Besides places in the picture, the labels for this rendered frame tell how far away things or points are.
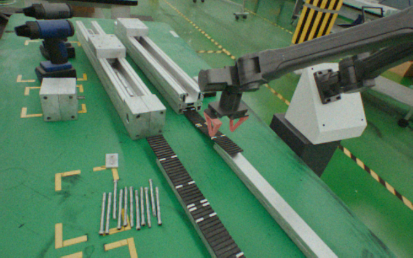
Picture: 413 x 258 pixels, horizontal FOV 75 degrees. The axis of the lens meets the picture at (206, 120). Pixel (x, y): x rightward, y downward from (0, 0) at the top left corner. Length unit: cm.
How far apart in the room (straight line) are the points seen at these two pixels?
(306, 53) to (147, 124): 48
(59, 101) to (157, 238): 50
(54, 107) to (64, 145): 13
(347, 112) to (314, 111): 16
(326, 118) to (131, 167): 67
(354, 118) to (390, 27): 58
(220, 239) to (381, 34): 50
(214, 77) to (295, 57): 19
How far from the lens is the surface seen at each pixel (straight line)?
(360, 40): 61
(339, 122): 108
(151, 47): 132
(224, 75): 67
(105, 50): 113
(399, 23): 62
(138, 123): 80
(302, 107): 105
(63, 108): 90
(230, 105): 74
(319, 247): 68
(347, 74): 94
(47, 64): 113
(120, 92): 90
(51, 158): 80
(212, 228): 61
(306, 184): 85
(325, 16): 402
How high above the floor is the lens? 130
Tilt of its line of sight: 33 degrees down
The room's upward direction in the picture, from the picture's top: 12 degrees clockwise
